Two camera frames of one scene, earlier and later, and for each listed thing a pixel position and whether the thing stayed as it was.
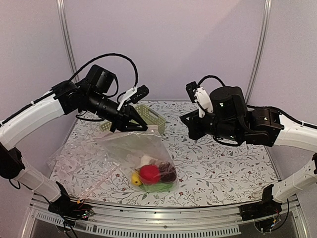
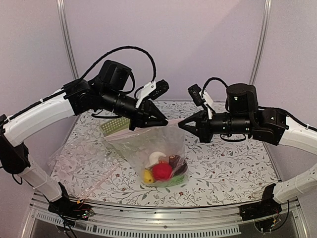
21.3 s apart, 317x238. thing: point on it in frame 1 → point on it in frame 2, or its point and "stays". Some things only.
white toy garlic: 146,160 → 153,158
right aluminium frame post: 260,51 stays
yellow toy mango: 135,180 → 148,177
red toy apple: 149,174 → 162,171
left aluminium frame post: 66,31 stays
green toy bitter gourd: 157,187 → 177,180
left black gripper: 126,113 → 145,110
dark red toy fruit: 168,173 → 179,166
